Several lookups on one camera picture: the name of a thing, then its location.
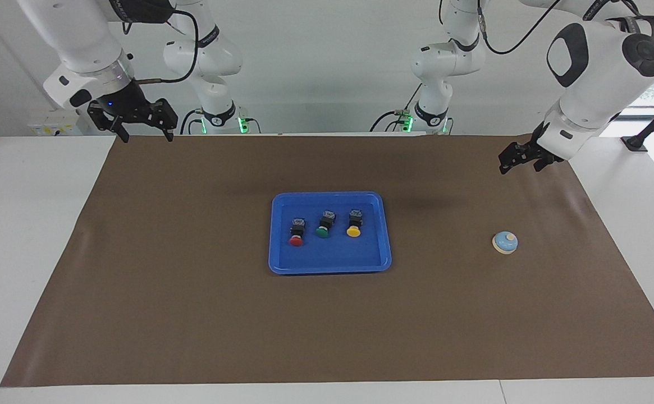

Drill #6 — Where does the light blue call bell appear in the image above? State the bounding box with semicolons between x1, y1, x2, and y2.
492;231;519;255

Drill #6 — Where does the green mushroom push button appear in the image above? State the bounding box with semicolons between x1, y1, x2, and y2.
314;210;337;239

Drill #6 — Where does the black right base cable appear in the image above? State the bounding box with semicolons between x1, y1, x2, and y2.
180;108;205;135

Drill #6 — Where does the black base cable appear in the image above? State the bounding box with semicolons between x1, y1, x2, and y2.
180;108;205;135
370;84;424;133

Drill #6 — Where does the white wall socket box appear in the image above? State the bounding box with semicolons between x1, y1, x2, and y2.
28;109;84;136

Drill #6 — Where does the black pole stand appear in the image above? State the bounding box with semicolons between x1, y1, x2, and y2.
621;90;654;153

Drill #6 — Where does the brown table mat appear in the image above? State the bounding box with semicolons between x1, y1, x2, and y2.
0;135;654;388

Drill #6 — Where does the black left base cable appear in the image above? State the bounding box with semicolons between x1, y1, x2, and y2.
370;84;424;133

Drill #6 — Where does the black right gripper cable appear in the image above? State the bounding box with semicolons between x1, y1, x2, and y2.
118;4;202;86

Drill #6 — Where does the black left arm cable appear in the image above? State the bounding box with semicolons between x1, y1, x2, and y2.
474;0;564;56

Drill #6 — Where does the blue plastic tray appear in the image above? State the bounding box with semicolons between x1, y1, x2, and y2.
268;191;392;276

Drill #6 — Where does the red mushroom push button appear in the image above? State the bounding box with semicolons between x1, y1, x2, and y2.
288;218;308;247

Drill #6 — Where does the yellow mushroom push button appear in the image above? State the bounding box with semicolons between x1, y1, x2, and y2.
345;209;364;239

